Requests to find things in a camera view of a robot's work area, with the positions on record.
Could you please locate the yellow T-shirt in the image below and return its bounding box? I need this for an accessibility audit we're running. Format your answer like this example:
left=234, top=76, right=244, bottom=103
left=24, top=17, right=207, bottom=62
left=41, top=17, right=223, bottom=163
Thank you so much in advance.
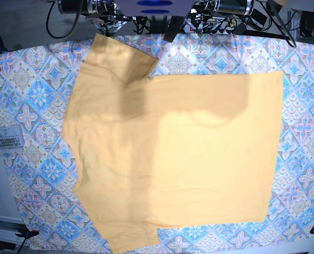
left=62, top=35, right=283, bottom=253

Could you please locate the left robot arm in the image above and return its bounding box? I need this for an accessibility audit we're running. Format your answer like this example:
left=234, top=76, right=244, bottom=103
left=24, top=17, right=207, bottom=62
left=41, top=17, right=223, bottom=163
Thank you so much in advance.
left=203, top=0, right=254, bottom=16

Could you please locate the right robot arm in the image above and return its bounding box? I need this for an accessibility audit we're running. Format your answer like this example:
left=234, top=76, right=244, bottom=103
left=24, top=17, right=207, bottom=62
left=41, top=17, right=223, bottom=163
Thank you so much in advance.
left=58, top=0, right=110, bottom=14

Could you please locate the white power strip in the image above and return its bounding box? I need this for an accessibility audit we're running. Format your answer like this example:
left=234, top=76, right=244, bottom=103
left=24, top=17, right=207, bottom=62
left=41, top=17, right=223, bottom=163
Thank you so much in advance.
left=183, top=22, right=227, bottom=34

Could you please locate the patterned blue tablecloth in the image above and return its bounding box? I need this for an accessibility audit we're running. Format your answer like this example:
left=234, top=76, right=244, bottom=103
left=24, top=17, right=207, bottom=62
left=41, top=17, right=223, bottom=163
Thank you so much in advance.
left=0, top=34, right=314, bottom=253

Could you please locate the clear plastic screw box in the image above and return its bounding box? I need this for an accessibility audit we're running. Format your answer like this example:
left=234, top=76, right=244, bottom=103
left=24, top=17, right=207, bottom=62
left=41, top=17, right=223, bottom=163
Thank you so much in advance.
left=0, top=124, right=24, bottom=155

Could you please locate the black bracket under mount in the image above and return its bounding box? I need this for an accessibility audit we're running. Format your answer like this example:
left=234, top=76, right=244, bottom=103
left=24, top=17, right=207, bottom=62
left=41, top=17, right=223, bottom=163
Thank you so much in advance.
left=163, top=16, right=184, bottom=42

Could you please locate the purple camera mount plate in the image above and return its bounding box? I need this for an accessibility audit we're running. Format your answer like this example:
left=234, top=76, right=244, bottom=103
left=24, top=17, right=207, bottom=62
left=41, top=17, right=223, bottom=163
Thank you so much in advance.
left=114, top=0, right=195, bottom=16

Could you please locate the orange handled clamp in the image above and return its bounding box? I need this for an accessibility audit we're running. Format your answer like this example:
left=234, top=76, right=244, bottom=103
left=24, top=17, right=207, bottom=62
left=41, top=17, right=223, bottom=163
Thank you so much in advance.
left=15, top=229, right=39, bottom=240

